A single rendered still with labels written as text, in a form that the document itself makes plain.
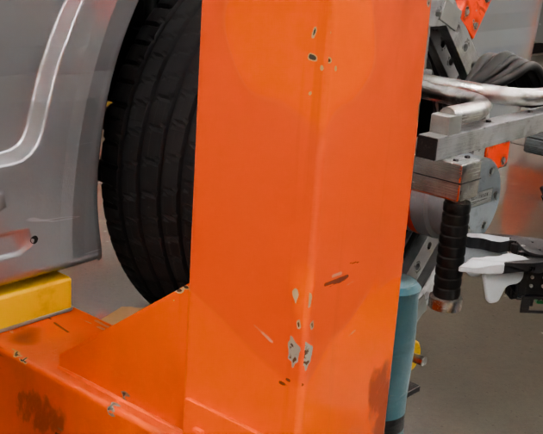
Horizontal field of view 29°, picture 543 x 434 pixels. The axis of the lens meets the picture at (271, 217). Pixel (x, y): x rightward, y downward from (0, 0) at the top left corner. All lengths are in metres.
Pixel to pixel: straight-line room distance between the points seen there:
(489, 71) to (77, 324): 0.72
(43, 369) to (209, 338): 0.31
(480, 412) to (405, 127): 1.85
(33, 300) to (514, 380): 1.85
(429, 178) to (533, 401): 1.65
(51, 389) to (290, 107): 0.54
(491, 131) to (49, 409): 0.68
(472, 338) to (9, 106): 2.15
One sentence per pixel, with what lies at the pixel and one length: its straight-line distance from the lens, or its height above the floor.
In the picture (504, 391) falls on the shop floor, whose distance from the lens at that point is 2.95.
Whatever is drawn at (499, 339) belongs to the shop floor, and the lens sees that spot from 3.28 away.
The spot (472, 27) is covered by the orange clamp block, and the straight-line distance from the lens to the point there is 1.71.
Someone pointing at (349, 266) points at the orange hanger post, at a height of 0.92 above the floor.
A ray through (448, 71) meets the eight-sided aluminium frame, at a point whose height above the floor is 0.99.
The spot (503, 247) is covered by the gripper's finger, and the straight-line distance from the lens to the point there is 1.41.
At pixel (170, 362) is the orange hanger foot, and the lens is 1.16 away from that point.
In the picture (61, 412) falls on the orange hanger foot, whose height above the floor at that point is 0.64.
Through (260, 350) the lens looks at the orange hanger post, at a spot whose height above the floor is 0.83.
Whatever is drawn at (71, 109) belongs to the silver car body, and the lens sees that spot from 1.39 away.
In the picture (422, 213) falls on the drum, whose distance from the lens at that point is 1.50.
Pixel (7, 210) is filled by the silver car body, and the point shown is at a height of 0.85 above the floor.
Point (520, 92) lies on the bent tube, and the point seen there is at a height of 1.01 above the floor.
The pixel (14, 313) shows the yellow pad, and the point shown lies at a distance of 1.42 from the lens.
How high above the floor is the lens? 1.25
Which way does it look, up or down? 17 degrees down
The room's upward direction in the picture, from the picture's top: 4 degrees clockwise
